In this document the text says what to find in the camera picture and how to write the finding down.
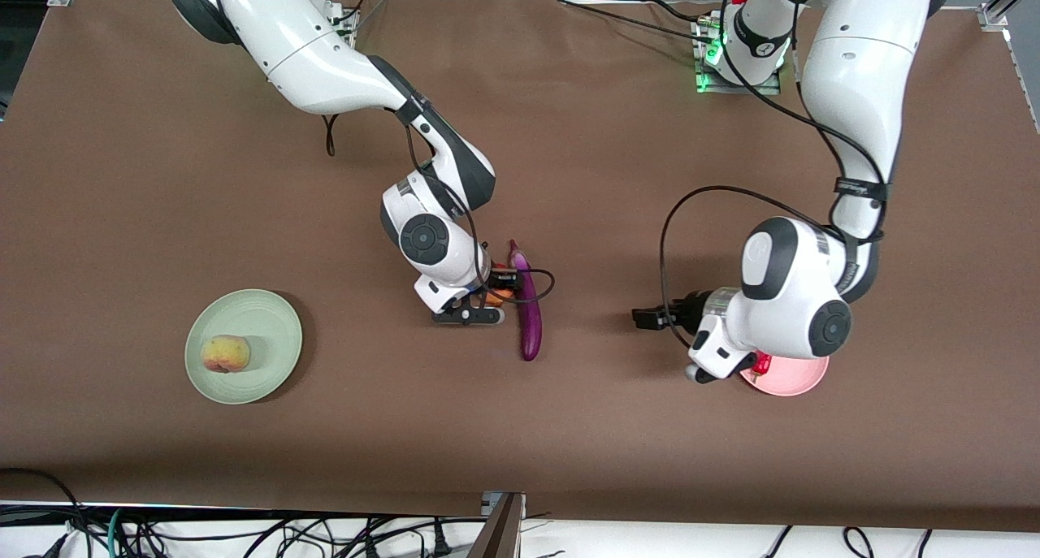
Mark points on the aluminium frame profile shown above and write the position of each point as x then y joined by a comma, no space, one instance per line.
995,15

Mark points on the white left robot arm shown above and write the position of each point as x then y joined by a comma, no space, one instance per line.
861,95

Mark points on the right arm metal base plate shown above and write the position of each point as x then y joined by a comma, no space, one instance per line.
349,26

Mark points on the pink plate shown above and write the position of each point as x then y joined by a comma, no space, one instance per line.
800,377

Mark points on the brown table cloth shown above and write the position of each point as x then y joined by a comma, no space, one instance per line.
520,428

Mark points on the pale green plate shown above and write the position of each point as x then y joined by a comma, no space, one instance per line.
268,314

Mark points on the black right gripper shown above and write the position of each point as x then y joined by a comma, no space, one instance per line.
500,282

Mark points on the purple eggplant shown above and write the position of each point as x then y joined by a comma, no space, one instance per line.
530,330

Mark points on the yellow pink peach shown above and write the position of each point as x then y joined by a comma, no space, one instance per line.
226,355

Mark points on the red chili pepper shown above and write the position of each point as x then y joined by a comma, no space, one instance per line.
761,365

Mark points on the red apple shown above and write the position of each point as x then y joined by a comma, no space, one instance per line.
500,298

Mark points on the aluminium camera mount post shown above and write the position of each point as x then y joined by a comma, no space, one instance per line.
500,534

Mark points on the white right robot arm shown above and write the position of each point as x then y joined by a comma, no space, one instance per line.
284,30

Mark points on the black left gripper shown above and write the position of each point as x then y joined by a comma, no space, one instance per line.
685,310

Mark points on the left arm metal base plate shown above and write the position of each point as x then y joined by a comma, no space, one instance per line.
768,88

